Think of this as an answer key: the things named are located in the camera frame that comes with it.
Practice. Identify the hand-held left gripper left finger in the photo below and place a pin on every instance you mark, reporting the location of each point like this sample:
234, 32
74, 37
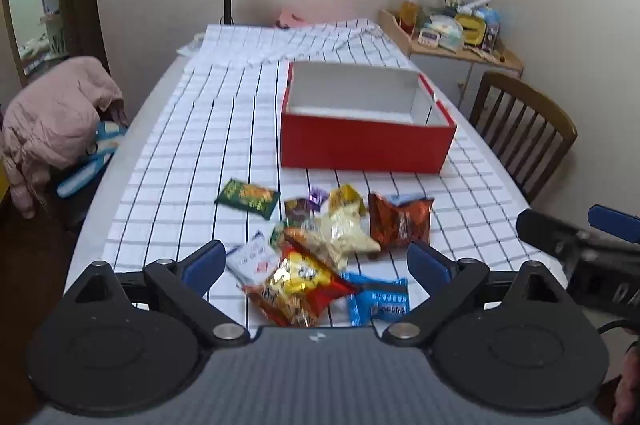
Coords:
205, 262

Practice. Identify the white checked tablecloth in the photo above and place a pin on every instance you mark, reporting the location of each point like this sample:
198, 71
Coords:
210, 130

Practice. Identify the person's right forearm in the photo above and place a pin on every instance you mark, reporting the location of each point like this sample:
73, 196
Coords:
629, 385

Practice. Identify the red cardboard box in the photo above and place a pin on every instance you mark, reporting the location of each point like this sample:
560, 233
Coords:
365, 145

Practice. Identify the brown round snack pack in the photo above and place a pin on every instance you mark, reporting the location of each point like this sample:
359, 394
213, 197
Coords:
297, 210

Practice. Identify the white light blue snack packet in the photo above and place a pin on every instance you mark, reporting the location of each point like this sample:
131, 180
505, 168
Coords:
250, 261

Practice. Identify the orange drink bottle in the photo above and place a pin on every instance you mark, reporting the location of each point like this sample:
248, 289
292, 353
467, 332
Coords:
409, 12

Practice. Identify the white tube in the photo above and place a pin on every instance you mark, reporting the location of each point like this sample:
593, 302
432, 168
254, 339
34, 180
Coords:
475, 4

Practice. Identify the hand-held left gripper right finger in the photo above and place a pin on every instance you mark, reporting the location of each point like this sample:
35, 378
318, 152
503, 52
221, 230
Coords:
429, 265

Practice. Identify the yellow smiley snack packet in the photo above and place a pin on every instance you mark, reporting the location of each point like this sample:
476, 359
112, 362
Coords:
345, 200

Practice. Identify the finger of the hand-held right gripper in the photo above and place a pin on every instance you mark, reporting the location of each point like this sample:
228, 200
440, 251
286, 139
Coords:
612, 220
545, 230

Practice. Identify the printed paper leaflet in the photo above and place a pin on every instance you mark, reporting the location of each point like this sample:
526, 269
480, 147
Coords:
190, 45

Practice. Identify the pink pouch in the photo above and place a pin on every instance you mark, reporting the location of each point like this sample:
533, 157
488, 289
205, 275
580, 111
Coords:
295, 19

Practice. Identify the blue and white bag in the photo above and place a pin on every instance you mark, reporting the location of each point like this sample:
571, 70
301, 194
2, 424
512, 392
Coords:
82, 177

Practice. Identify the white digital timer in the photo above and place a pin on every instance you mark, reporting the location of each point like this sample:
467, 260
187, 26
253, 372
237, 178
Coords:
429, 38

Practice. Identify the wooden top storage cabinet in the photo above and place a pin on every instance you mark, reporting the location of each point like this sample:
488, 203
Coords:
440, 65

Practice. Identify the pink padded jacket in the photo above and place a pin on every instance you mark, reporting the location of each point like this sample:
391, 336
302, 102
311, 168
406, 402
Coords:
55, 115

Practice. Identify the soft tissue pack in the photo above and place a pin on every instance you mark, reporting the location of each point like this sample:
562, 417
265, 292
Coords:
447, 32

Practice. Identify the yellow tissue box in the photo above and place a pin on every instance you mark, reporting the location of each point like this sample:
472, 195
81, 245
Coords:
470, 30

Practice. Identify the purple candy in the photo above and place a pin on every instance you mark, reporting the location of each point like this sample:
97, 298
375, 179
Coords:
318, 197

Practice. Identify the green cracker packet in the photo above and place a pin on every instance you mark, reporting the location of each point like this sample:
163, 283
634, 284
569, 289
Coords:
247, 198

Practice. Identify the red gold snack packet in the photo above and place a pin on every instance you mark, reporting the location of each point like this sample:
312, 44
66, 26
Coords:
295, 286

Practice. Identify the brown wooden chair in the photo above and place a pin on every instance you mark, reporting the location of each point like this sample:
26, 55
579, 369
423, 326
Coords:
525, 91

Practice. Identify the cream snack packet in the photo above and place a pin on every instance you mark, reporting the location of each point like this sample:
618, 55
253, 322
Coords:
340, 237

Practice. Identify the orange brown snack packet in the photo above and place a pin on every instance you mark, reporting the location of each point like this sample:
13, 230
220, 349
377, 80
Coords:
400, 222

